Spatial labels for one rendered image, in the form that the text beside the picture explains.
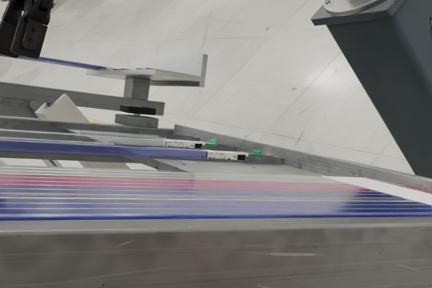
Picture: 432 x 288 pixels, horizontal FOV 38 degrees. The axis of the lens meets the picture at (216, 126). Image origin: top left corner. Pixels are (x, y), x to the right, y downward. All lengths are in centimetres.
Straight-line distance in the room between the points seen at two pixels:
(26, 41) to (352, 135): 155
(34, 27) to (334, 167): 38
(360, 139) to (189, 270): 178
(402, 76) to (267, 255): 86
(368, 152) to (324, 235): 164
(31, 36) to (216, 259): 45
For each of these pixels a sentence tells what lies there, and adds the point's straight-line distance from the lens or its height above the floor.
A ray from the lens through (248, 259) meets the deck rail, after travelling 36.
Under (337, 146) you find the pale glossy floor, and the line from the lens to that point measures 213.
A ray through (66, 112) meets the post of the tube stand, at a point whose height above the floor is 81.
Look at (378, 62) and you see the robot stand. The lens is 120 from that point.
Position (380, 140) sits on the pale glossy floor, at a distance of 205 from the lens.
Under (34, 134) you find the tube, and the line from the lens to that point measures 79.
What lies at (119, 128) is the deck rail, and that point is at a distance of 104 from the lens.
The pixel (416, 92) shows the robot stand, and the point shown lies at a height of 51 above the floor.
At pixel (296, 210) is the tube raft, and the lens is 43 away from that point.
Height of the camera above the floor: 115
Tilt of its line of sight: 25 degrees down
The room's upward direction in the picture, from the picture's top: 37 degrees counter-clockwise
